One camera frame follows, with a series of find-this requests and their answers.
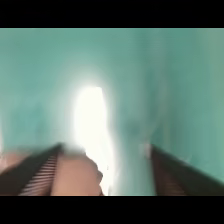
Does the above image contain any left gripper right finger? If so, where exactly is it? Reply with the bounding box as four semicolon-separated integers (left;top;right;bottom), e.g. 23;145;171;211
150;143;224;197

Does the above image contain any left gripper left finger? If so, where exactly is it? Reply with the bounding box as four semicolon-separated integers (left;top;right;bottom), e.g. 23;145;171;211
0;142;64;197

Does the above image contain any beige garment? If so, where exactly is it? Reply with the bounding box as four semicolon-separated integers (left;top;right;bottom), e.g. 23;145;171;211
0;150;105;197

